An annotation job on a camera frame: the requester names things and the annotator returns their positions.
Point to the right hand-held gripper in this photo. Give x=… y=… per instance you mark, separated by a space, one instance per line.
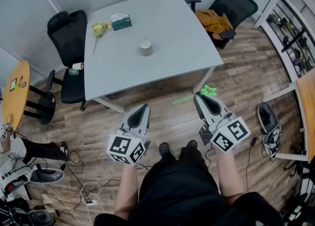
x=229 y=134

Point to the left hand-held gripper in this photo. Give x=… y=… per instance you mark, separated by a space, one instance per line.
x=120 y=146

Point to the green star-topped plastic stick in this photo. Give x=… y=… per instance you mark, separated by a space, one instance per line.
x=182 y=100

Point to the grey round vase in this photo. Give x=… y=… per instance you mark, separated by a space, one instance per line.
x=146 y=49

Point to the person's right forearm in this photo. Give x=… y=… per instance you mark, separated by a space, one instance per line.
x=231 y=178

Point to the person's left forearm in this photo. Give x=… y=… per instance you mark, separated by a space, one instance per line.
x=125 y=190

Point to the person's black right clog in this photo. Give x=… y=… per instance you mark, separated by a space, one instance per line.
x=192 y=143

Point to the person's black clog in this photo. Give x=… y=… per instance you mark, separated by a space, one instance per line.
x=164 y=150
x=192 y=143

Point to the person's black left clog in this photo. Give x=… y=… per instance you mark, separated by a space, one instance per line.
x=164 y=150

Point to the black power adapter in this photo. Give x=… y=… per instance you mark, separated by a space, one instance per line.
x=253 y=141

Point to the person's black clothing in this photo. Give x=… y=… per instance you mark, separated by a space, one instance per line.
x=177 y=190

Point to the white bottle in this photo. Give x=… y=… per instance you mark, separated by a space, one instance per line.
x=76 y=66

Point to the mustard yellow jacket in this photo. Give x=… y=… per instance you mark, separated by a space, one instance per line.
x=211 y=22

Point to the white power strip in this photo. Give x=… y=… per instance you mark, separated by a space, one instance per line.
x=91 y=202

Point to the green tissue box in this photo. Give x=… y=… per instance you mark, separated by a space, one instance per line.
x=121 y=24

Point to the yellow artificial flower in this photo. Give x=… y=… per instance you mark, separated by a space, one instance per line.
x=98 y=28

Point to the black mesh office chair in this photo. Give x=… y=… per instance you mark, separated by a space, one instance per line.
x=66 y=38

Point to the black office chair with headrest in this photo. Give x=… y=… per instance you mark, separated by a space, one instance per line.
x=236 y=1

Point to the white display shelf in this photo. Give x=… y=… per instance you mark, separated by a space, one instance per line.
x=290 y=30

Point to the small dark round object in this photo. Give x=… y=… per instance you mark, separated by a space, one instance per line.
x=23 y=84

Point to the small green object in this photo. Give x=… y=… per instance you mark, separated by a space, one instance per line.
x=16 y=86

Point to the white rimmed phone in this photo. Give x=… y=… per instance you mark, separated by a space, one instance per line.
x=12 y=86

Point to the wooden table with white frame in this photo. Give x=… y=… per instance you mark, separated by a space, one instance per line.
x=307 y=97

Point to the round wooden pedestal table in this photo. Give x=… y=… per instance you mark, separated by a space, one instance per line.
x=17 y=102

